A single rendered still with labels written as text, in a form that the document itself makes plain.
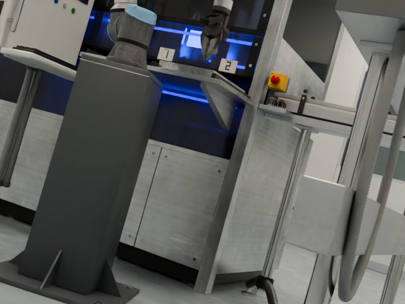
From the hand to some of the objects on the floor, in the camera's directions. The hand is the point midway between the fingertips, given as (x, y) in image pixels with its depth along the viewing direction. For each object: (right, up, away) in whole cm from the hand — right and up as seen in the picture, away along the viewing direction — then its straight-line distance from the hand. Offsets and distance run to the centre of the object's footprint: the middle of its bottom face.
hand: (205, 55), depth 243 cm
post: (-1, -101, +30) cm, 105 cm away
